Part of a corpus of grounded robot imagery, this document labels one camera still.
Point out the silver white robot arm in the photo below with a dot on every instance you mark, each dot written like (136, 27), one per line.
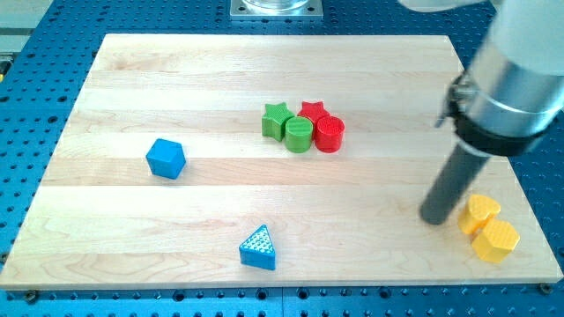
(505, 100)

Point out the blue triangle block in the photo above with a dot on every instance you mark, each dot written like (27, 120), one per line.
(257, 250)

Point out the green cylinder block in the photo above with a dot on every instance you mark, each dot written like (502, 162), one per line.
(298, 137)

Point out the green star block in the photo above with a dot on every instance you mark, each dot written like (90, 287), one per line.
(274, 120)

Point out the red cylinder block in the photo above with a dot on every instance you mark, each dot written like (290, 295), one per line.
(329, 131)

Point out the red star block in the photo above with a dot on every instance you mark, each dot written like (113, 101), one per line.
(314, 111)

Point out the light wooden board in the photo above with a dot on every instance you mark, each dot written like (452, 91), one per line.
(101, 220)

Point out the blue cube block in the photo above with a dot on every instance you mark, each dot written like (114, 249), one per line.
(166, 158)

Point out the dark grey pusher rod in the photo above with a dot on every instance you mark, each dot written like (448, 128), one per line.
(457, 174)

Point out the yellow hexagon block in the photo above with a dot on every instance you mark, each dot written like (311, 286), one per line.
(495, 241)

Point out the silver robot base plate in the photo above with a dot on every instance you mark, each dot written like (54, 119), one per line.
(275, 9)

